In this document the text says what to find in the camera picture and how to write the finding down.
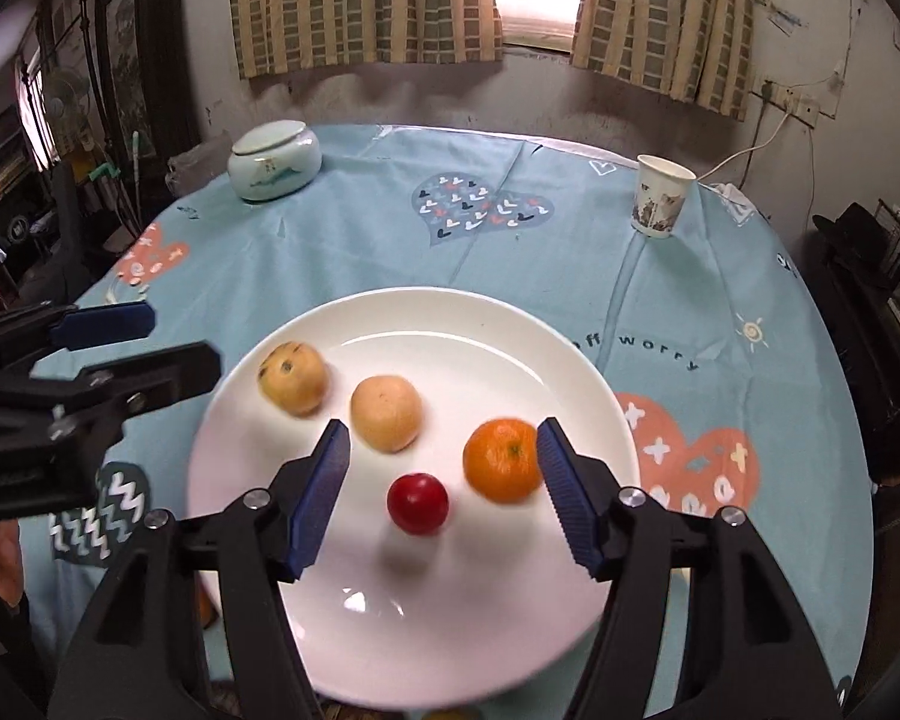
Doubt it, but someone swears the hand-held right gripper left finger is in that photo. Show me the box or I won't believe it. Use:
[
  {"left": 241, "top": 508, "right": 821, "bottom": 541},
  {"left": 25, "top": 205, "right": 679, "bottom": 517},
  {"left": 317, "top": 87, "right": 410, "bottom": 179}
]
[{"left": 58, "top": 418, "right": 351, "bottom": 720}]

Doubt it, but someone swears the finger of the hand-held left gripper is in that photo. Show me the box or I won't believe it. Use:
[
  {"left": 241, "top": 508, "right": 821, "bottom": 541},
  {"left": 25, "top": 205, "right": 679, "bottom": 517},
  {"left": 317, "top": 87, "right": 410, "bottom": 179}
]
[
  {"left": 0, "top": 300, "right": 155, "bottom": 376},
  {"left": 0, "top": 341, "right": 222, "bottom": 452}
]

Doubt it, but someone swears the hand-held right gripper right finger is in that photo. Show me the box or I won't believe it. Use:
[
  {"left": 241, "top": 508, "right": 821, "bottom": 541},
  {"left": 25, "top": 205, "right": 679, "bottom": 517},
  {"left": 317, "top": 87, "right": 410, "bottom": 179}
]
[{"left": 536, "top": 416, "right": 845, "bottom": 720}]

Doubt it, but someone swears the small red plum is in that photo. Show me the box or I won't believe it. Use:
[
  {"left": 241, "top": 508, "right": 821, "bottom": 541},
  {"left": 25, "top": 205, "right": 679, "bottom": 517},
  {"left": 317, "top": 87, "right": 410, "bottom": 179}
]
[{"left": 387, "top": 473, "right": 449, "bottom": 536}]

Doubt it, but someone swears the pale yellow loquat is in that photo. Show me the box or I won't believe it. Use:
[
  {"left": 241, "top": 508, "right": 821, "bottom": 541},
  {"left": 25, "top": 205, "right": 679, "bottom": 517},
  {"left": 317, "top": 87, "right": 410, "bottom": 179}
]
[{"left": 350, "top": 375, "right": 423, "bottom": 454}]

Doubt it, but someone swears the spotted yellow loquat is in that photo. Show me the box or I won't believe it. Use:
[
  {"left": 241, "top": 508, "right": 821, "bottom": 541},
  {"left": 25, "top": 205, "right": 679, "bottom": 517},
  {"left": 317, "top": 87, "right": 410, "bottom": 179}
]
[{"left": 259, "top": 343, "right": 329, "bottom": 416}]

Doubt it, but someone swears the white plate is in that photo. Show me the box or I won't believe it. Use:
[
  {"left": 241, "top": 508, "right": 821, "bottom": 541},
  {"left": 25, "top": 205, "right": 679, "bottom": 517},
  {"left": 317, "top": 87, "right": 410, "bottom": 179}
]
[{"left": 186, "top": 286, "right": 641, "bottom": 707}]

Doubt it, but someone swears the person's left hand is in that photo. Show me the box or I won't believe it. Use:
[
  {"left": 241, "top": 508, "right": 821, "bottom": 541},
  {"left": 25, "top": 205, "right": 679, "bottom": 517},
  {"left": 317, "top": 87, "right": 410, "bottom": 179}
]
[{"left": 0, "top": 521, "right": 25, "bottom": 607}]

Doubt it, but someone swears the white green pole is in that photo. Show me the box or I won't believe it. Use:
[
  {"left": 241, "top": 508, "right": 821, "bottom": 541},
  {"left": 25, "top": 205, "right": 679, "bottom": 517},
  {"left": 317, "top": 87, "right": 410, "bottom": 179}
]
[{"left": 130, "top": 131, "right": 149, "bottom": 226}]

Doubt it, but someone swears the electric fan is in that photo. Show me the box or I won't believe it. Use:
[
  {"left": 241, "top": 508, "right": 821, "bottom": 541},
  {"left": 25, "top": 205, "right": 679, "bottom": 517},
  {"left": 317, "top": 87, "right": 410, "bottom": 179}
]
[{"left": 41, "top": 64, "right": 91, "bottom": 158}]

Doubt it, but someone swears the pale green ceramic jar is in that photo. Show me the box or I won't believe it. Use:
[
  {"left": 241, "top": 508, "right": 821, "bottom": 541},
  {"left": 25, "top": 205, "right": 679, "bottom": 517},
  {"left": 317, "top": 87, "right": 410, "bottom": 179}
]
[{"left": 227, "top": 121, "right": 322, "bottom": 202}]

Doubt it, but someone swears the light blue printed tablecloth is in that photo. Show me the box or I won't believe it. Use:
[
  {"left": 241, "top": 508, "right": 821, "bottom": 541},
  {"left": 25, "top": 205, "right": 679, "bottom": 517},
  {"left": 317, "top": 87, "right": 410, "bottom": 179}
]
[{"left": 19, "top": 124, "right": 875, "bottom": 720}]

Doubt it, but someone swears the dark framed picture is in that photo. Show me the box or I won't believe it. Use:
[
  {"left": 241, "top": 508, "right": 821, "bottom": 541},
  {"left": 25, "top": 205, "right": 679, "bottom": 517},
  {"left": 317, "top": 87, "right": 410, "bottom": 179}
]
[{"left": 94, "top": 0, "right": 196, "bottom": 158}]

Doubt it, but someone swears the printed paper cup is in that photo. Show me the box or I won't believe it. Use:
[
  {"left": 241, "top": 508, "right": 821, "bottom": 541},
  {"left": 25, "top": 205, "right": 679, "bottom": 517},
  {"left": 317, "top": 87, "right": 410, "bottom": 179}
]
[{"left": 630, "top": 154, "right": 697, "bottom": 241}]

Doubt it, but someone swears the black hat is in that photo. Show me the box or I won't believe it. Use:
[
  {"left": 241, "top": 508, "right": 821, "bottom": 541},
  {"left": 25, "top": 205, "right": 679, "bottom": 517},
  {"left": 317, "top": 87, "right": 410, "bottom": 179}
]
[{"left": 811, "top": 202, "right": 900, "bottom": 271}]

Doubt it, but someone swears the checked beige curtain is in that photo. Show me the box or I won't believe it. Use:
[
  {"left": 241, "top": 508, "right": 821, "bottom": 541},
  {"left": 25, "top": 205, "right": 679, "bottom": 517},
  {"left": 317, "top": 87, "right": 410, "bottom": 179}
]
[
  {"left": 572, "top": 0, "right": 756, "bottom": 121},
  {"left": 225, "top": 0, "right": 505, "bottom": 80}
]

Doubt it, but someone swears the white power cable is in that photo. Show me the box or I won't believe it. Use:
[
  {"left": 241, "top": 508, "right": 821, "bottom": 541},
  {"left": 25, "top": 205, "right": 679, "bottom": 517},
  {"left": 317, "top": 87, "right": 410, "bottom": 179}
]
[{"left": 697, "top": 101, "right": 788, "bottom": 224}]

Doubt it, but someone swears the wall power outlet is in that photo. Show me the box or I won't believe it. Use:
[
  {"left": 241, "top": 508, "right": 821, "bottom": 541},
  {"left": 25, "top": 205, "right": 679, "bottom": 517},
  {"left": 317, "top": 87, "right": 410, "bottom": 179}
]
[{"left": 754, "top": 82, "right": 822, "bottom": 128}]

